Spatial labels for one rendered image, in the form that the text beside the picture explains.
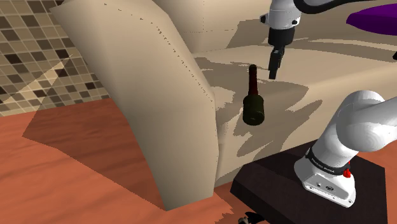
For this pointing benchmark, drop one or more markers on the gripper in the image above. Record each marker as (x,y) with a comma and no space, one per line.
(280,36)

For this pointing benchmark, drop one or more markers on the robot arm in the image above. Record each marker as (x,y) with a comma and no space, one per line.
(356,124)

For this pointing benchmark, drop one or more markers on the dark green wine bottle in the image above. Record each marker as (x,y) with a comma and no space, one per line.
(253,107)

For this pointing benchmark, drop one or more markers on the purple cushion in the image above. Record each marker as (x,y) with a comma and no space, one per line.
(377,19)

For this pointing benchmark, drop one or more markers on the small black object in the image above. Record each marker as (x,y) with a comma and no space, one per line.
(395,56)

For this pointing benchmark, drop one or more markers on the beige sofa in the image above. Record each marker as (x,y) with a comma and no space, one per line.
(149,102)

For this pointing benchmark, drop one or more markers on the dark robot stand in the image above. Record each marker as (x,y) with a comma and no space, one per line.
(273,189)

